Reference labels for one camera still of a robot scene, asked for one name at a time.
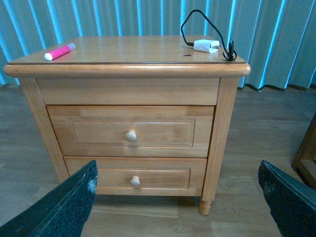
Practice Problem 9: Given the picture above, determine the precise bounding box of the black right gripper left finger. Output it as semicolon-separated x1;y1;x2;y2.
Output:
0;160;98;237

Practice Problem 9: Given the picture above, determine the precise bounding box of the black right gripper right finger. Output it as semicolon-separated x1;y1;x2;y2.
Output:
258;160;316;237

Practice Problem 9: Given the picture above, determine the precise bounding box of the wooden drawer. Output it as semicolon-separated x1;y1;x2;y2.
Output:
64;156;206;196
47;106;214;158

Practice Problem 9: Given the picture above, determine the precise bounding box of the pink marker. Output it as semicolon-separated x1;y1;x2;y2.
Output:
44;43;76;61

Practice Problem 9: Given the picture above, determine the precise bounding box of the wooden furniture at right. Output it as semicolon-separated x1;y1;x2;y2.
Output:
291;115;316;190

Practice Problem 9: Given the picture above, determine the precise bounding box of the wooden nightstand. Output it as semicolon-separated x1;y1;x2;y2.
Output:
4;36;250;216

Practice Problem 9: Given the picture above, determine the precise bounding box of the pale green curtain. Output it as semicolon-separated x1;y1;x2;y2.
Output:
0;0;316;89

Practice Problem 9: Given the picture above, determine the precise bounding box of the white charger adapter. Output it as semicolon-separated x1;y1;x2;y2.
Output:
194;39;220;53

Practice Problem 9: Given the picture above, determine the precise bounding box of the black cable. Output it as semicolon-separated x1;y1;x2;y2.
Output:
181;9;237;62

